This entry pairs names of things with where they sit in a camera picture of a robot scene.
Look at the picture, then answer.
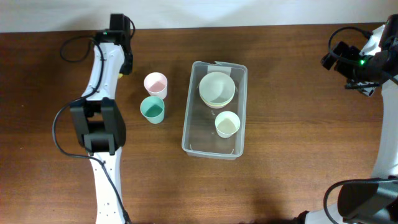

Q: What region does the pink plastic cup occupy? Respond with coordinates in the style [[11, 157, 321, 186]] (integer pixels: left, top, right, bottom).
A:
[[144, 72, 168, 100]]

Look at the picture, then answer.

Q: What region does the white plastic bowl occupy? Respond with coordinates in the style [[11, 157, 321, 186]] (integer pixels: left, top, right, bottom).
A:
[[199, 72, 235, 93]]

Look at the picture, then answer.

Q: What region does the white plastic cup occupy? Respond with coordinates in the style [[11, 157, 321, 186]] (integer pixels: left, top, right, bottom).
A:
[[215, 111, 241, 138]]

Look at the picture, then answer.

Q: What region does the teal plastic bowl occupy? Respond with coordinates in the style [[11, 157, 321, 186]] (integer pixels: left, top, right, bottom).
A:
[[200, 91, 234, 105]]

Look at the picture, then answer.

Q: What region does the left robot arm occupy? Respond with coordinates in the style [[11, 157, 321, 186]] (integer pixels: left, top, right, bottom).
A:
[[70, 14, 133, 223]]

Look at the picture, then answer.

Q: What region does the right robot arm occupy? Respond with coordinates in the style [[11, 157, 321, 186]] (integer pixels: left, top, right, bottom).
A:
[[292, 14, 397, 224]]

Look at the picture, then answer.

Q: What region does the white label on container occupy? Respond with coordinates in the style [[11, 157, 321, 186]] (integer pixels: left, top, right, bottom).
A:
[[207, 65, 232, 76]]

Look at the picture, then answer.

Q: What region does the clear plastic storage container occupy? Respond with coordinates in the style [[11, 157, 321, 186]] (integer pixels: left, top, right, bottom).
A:
[[182, 61, 248, 160]]

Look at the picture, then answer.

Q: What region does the teal plastic cup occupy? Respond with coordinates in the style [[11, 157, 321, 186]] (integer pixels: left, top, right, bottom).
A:
[[140, 96, 165, 124]]

